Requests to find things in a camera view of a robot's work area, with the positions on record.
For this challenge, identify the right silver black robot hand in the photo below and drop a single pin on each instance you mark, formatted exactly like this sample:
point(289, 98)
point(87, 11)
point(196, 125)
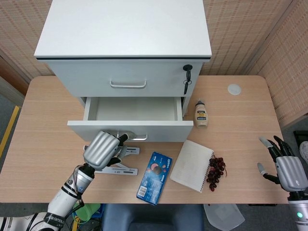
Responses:
point(291, 170)

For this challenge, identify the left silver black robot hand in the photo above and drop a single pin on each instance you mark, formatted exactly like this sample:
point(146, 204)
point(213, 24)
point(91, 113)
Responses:
point(101, 151)

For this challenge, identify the white metal drawer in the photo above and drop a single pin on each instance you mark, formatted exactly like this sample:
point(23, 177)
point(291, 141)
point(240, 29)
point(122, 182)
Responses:
point(168, 132)

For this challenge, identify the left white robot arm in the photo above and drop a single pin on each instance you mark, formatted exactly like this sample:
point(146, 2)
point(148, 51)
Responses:
point(65, 199)

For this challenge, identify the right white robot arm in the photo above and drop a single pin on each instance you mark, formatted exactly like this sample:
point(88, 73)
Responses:
point(299, 211)

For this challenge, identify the white drawer with key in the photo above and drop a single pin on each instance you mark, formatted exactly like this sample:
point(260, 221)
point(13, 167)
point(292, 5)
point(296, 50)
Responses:
point(156, 79)

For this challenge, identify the white three-drawer cabinet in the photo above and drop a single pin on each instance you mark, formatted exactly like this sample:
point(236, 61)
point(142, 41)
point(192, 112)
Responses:
point(120, 29)

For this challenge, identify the white shoe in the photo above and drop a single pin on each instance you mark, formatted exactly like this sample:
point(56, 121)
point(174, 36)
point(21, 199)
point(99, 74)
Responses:
point(304, 151)

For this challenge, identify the blue Oreo cookie box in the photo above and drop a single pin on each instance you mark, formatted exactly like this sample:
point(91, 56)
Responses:
point(154, 183)

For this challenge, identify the green plastic bucket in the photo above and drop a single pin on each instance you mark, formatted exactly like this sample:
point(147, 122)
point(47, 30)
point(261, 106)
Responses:
point(87, 211)

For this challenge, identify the dark purple grape bunch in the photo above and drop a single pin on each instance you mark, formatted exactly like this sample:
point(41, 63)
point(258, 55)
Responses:
point(215, 170)

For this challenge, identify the blue chair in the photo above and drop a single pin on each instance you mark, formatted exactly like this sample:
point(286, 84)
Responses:
point(149, 216)

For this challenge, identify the translucent white plastic cover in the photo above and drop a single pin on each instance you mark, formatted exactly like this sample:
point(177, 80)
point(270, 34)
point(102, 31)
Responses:
point(223, 216)

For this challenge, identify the white spiral lined notebook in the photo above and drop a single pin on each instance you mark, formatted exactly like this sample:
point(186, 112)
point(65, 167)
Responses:
point(190, 166)

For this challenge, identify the beige sauce bottle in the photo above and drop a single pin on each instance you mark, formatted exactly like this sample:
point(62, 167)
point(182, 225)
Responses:
point(201, 118)

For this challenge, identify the black key in lock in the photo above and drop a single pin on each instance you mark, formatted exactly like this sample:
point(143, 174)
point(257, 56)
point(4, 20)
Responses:
point(187, 67)

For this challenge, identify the beige woven partition screen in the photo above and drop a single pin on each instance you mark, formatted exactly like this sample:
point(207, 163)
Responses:
point(240, 36)

